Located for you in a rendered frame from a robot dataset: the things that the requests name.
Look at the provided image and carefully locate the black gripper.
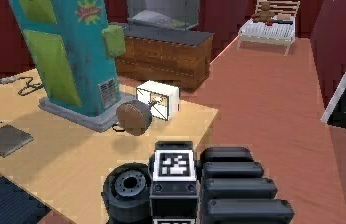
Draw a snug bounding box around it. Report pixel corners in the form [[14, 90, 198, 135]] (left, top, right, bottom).
[[102, 162, 154, 224]]

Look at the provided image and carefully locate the teal and green arcade machine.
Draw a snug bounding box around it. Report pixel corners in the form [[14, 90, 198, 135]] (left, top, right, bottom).
[[8, 0, 136, 133]]

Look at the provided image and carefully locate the brown wooden chest of drawers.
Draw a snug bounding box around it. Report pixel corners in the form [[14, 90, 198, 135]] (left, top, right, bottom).
[[110, 22, 214, 93]]

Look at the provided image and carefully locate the light wooden desk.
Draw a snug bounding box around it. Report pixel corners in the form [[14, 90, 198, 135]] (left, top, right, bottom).
[[0, 68, 219, 224]]

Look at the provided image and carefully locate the dark blue ribbed chair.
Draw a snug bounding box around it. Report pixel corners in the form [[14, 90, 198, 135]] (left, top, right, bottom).
[[0, 176, 53, 224]]

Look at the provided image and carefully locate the white slatted bed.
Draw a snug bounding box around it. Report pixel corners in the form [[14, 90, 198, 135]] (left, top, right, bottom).
[[236, 0, 301, 57]]

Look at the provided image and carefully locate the brown round desk lamp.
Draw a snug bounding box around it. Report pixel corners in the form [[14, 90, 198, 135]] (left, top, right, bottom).
[[112, 99, 157, 137]]

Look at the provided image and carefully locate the white square alarm clock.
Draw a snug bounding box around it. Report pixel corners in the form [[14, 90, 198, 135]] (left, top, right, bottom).
[[136, 80, 181, 122]]

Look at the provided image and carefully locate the black coiled cable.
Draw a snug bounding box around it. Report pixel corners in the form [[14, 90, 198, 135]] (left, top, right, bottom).
[[0, 75, 45, 97]]

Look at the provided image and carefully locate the brown teddy bear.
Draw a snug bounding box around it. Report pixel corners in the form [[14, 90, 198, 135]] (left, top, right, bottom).
[[251, 1, 277, 26]]

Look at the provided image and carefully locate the grey flat laptop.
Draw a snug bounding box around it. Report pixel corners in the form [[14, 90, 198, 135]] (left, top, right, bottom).
[[0, 124, 35, 158]]

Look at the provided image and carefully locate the glass tank with grey bedding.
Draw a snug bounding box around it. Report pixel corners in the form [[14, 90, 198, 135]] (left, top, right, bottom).
[[126, 0, 201, 32]]

